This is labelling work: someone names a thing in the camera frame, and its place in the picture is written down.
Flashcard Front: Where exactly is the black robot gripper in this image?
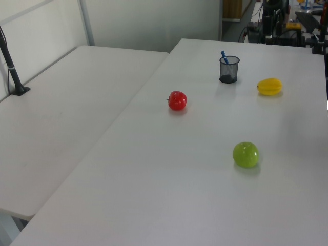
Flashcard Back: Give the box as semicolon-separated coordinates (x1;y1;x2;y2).
261;0;290;46

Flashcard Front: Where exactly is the black mesh pen cup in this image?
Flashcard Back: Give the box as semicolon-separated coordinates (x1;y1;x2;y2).
219;55;241;84

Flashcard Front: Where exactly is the black equipment box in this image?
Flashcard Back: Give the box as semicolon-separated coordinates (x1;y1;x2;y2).
246;22;264;44

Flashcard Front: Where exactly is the black laptop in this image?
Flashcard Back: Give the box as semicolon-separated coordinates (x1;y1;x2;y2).
294;11;321;34

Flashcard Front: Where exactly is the wooden cabinet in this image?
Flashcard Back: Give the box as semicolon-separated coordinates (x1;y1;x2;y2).
222;0;243;21

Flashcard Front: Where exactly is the black clamp stand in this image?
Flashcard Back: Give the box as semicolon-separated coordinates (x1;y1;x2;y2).
311;25;328;55

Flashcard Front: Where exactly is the yellow toy starfruit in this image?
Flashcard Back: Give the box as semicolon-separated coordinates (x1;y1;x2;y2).
257;77;283;97

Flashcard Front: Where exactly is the red toy apple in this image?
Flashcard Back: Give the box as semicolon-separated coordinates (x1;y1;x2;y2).
166;90;188;112

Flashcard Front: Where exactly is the green toy apple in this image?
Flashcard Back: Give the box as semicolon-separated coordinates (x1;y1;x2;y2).
232;141;260;169

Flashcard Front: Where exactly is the white side table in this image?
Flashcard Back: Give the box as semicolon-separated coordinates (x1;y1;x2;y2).
0;45;170;221

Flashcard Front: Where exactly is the white partition panel frame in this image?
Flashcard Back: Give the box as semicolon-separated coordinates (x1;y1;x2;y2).
0;0;95;103

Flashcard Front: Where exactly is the black camera stand pole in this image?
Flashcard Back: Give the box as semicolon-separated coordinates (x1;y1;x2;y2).
0;25;31;97

